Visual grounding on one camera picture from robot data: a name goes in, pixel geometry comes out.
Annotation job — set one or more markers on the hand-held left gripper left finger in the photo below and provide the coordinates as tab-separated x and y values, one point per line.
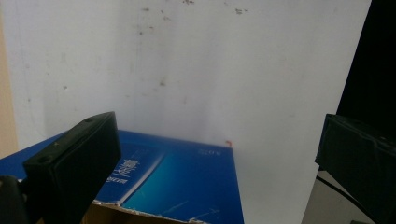
74	161

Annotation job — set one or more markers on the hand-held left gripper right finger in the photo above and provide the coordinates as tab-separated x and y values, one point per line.
361	158

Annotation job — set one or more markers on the blue cardboard box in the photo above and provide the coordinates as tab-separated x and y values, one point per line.
186	180

